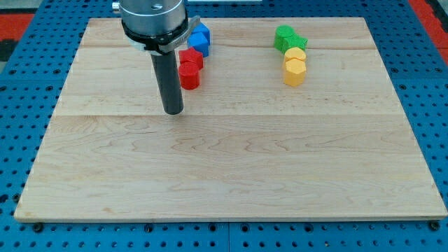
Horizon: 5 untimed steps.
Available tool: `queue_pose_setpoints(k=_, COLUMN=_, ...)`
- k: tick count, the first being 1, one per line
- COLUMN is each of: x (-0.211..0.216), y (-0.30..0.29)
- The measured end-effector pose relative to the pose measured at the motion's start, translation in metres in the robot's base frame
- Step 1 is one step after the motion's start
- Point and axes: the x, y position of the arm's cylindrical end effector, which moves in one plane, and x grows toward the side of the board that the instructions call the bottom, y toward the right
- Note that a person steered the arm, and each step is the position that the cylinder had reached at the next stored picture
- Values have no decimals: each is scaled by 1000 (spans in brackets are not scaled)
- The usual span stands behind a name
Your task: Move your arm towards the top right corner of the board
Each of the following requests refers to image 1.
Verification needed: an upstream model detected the light wooden board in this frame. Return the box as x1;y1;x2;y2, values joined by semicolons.
14;17;447;223

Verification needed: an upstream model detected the red cylinder block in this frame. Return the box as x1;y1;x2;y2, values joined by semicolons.
178;62;200;90

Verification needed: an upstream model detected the red star block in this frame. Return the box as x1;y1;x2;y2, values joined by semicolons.
178;47;204;70

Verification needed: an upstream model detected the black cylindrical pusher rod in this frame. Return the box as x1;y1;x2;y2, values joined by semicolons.
150;51;183;115

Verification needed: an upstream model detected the yellow hexagon block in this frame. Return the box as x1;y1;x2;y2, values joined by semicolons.
283;59;307;87

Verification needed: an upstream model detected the blue pentagon block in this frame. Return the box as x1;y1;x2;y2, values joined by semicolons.
187;33;209;57

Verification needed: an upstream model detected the blue cube block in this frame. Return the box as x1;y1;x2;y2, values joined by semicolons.
192;22;211;46

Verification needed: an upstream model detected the yellow cylinder block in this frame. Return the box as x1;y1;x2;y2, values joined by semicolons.
283;47;307;68

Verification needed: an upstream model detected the green cylinder block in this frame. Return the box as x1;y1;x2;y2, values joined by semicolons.
274;24;295;51

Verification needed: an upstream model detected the green star block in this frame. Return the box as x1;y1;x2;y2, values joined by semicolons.
281;34;308;54

